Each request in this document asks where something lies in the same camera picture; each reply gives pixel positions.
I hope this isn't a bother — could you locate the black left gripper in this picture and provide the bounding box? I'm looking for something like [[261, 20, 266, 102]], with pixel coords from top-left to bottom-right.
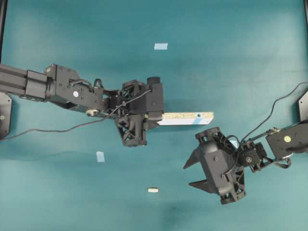
[[115, 80, 164, 147]]

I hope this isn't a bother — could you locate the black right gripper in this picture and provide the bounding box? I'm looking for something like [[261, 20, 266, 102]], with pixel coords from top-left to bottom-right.
[[183, 127, 245, 205]]

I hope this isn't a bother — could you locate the white wooden board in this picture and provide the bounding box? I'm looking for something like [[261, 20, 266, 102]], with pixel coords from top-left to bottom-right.
[[158, 112, 214, 126]]

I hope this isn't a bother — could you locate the small white wooden rod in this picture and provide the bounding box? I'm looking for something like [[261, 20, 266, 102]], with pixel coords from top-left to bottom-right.
[[147, 187, 159, 193]]

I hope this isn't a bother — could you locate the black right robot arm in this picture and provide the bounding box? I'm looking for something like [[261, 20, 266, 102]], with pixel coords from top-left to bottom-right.
[[184, 121, 308, 205]]

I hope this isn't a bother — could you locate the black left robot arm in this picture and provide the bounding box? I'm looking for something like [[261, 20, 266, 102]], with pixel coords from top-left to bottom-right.
[[0, 64, 164, 147]]

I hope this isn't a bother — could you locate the blue tape mark lower-left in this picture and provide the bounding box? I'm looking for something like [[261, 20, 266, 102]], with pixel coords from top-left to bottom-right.
[[96, 151, 105, 163]]

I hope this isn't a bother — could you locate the blue tape mark top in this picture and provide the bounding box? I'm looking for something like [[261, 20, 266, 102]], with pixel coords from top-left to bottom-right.
[[154, 43, 168, 50]]

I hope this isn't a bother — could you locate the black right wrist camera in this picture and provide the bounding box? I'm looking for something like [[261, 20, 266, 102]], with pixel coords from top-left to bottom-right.
[[199, 141, 233, 196]]

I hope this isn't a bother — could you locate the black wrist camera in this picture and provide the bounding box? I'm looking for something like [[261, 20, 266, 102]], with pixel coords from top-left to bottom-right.
[[199, 141, 233, 196], [129, 76, 165, 122]]

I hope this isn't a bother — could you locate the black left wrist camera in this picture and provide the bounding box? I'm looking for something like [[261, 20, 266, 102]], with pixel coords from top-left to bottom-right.
[[129, 76, 165, 122]]

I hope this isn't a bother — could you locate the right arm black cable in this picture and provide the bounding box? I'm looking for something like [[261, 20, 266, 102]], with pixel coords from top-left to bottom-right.
[[240, 82, 308, 145]]

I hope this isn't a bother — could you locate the black left frame post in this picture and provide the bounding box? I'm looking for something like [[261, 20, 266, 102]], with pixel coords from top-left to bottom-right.
[[0, 0, 8, 61]]

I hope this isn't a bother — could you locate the black frame post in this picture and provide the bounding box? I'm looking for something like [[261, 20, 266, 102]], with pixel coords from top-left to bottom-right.
[[301, 0, 308, 28], [0, 0, 8, 61]]

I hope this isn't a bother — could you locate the black right frame post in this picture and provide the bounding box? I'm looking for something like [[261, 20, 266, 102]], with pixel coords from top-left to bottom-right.
[[301, 0, 308, 28]]

